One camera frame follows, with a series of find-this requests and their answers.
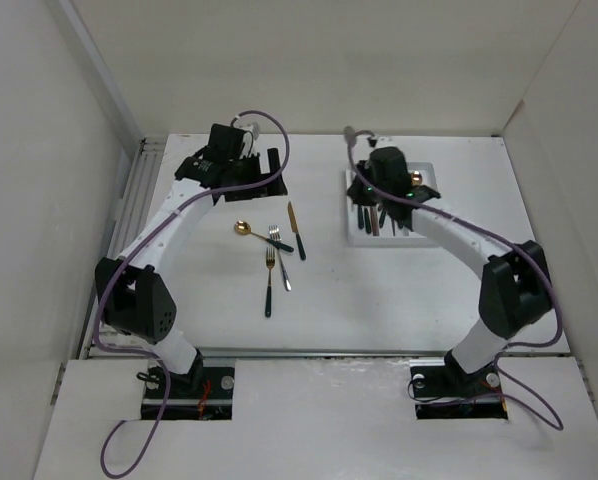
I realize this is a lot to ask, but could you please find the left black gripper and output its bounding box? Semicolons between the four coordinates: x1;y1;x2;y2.
226;149;285;202

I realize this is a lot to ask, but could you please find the gold spoon green handle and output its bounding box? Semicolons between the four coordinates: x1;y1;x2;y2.
234;221;294;253
410;171;423;186

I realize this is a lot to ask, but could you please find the rose gold knife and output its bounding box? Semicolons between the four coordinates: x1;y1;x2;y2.
369;207;380;236

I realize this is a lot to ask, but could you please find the gold knife green handle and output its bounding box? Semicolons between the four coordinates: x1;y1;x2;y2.
287;201;307;261
356;205;365;230
363;207;372;235

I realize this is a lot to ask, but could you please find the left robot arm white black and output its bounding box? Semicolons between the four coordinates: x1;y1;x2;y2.
95;120;289;397

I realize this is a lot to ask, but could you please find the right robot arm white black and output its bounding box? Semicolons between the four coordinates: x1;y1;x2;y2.
347;137;554;394

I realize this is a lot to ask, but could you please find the white cutlery tray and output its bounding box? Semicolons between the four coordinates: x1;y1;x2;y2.
343;162;438;248

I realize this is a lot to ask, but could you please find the silver fork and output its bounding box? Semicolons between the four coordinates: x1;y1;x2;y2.
269;225;292;292

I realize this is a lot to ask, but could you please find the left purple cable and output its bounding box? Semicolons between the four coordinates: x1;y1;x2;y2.
92;110;291;477

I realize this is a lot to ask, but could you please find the aluminium rail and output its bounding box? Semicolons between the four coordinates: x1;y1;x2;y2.
78;137;168;359

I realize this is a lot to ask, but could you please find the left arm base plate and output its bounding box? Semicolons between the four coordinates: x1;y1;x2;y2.
136;362;235;421

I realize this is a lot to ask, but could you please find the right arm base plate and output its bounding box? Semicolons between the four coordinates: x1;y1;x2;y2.
408;364;508;420

